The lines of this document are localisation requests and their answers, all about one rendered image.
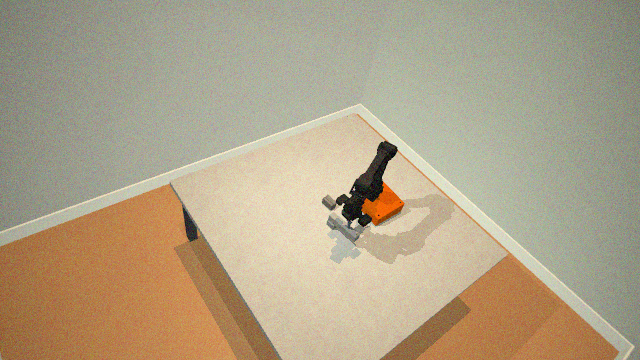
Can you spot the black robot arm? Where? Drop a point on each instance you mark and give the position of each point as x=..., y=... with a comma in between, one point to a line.
x=369, y=184

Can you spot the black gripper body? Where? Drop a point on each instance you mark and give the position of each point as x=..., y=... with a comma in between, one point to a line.
x=363, y=219

